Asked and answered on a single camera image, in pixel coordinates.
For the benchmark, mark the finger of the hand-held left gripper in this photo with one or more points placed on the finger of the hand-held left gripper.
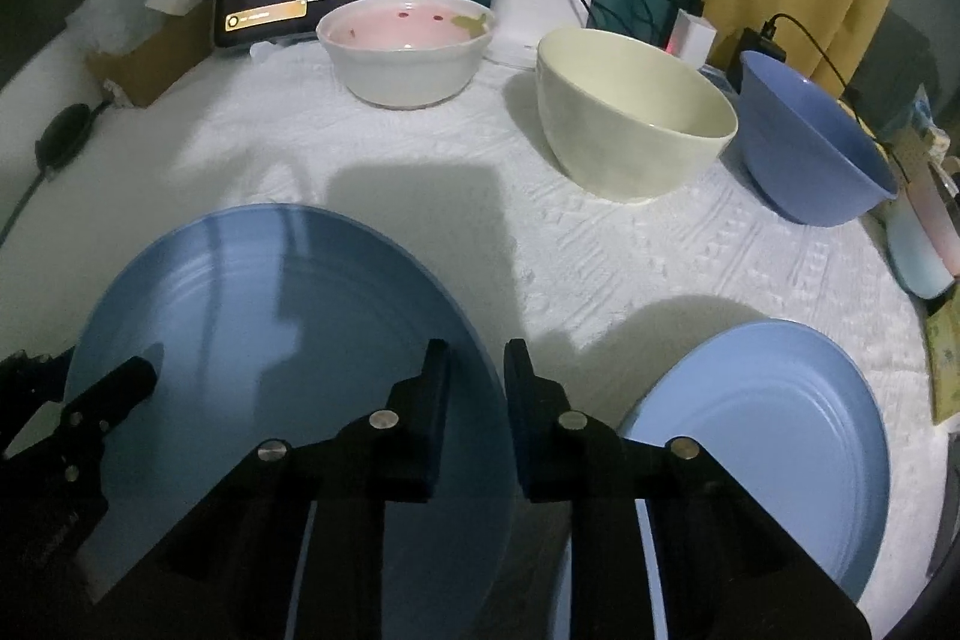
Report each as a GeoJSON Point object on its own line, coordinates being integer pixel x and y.
{"type": "Point", "coordinates": [112, 394]}
{"type": "Point", "coordinates": [30, 377]}

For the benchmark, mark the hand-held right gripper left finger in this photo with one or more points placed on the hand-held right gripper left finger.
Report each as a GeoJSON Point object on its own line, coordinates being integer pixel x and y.
{"type": "Point", "coordinates": [439, 404]}

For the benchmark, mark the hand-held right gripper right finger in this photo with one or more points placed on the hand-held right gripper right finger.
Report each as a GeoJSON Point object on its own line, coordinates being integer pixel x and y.
{"type": "Point", "coordinates": [517, 404]}

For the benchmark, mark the cream bowl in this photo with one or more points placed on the cream bowl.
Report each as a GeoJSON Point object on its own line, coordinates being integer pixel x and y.
{"type": "Point", "coordinates": [622, 153]}

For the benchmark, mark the dark blue plate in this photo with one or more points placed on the dark blue plate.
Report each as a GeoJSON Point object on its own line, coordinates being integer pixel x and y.
{"type": "Point", "coordinates": [810, 175]}

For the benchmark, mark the white textured tablecloth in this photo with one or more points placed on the white textured tablecloth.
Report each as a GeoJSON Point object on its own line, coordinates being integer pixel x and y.
{"type": "Point", "coordinates": [450, 235]}

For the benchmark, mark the black round adapter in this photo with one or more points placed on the black round adapter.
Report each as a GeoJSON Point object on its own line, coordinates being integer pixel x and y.
{"type": "Point", "coordinates": [64, 134]}

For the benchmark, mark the cardboard box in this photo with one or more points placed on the cardboard box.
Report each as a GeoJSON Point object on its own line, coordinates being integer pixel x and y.
{"type": "Point", "coordinates": [150, 70]}

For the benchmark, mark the white bowl with pink inside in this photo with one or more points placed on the white bowl with pink inside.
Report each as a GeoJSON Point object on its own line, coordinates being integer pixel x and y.
{"type": "Point", "coordinates": [405, 78]}

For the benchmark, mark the white charger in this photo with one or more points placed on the white charger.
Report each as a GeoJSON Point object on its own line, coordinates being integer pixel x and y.
{"type": "Point", "coordinates": [694, 36]}

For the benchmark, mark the pastel light blue bowl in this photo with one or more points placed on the pastel light blue bowl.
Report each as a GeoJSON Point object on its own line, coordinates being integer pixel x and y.
{"type": "Point", "coordinates": [919, 269]}

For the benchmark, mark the yellow packet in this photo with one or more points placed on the yellow packet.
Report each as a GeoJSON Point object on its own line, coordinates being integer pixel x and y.
{"type": "Point", "coordinates": [945, 370]}

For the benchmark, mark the black charger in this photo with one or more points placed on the black charger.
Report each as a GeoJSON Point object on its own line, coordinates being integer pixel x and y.
{"type": "Point", "coordinates": [757, 46]}

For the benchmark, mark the pastel pink bowl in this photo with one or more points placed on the pastel pink bowl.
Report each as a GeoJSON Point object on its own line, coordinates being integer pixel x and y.
{"type": "Point", "coordinates": [934, 220]}

